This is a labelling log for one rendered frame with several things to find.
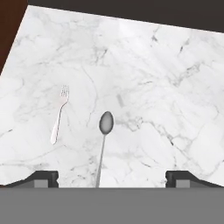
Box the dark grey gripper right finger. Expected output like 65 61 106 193
164 170 224 189

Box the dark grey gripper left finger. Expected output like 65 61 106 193
1 170 60 189

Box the silver fork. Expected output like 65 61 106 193
50 84 70 145

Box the silver spoon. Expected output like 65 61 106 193
94 110 116 189

